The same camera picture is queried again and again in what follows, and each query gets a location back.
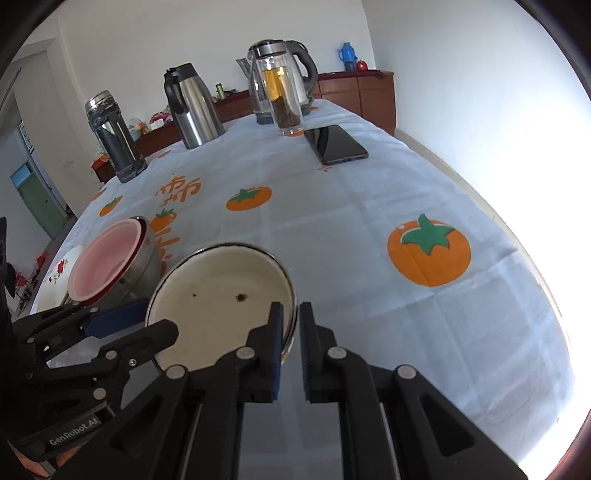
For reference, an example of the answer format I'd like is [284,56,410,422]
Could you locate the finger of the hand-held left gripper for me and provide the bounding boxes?
[13,298,149,358]
[28,319,180,402]

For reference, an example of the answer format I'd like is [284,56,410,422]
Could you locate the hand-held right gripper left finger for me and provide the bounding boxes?
[51,302,285,480]

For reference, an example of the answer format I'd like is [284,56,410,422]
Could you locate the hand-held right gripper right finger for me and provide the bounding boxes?
[299,302,529,480]

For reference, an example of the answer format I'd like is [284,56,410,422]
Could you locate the pink plastic bowl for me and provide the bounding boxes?
[68,218,148,306]

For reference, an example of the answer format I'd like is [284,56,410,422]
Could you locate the stainless steel bowl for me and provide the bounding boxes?
[108,215,168,302]

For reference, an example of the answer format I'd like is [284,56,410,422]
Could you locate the white plate with red flowers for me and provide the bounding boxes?
[34,246,86,315]

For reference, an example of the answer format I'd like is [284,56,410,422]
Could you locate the white enamel bowl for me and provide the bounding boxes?
[145,243,299,376]

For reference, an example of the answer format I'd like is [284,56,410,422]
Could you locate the red things on floor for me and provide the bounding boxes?
[13,253,48,298]

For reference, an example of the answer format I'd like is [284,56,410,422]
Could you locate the green door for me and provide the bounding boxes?
[10,164,68,239]

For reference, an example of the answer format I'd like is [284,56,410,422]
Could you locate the black travel thermos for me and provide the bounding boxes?
[85,90,149,184]

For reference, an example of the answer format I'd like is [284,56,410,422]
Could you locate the black smartphone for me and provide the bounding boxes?
[304,124,369,166]

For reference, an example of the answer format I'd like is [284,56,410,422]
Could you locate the glass tea bottle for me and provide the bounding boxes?
[255,54,306,137]

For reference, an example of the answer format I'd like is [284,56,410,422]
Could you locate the brown wooden cabinet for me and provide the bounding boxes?
[92,69,397,184]

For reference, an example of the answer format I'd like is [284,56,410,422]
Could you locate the stainless steel electric kettle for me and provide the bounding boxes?
[236,40,320,126]

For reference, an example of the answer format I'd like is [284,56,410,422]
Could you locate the blue thermos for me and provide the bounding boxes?
[338,42,359,73]

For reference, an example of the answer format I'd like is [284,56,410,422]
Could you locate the steel carafe with black handle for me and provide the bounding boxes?
[164,63,226,150]

